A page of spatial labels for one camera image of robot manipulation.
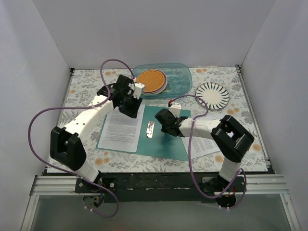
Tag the floral patterned table mat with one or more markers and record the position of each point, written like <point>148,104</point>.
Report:
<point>85,83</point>

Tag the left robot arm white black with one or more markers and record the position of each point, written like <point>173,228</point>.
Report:
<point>66,143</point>

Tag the silver folder clip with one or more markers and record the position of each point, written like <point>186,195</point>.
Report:
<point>150,129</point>

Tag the orange woven round coaster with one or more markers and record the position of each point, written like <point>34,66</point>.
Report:
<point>155,81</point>

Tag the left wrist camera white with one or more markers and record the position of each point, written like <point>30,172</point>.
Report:
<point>137,89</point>

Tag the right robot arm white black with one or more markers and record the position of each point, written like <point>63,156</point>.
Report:
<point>230,136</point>

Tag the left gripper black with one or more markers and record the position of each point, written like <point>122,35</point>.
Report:
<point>131,106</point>

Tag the printed paper stack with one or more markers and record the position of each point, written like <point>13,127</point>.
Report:
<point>199,147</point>

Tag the aluminium frame rail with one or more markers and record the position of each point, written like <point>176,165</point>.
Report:
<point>65,185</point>

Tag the blue striped white plate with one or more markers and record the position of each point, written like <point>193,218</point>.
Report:
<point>214,95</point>

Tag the printed paper sheet top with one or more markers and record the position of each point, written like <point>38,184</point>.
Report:
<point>120,132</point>

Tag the teal plastic folder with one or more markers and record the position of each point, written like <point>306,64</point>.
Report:
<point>161,144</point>

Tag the clear teal plastic container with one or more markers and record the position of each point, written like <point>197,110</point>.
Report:
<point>179,79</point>

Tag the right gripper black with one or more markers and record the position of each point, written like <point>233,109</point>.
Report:
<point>165,121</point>

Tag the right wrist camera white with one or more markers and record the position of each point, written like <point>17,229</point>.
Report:
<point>174,108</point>

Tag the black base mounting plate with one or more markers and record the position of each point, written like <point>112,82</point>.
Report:
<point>154,187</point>

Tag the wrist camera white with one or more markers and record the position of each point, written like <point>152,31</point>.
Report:
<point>137,89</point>
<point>174,108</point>

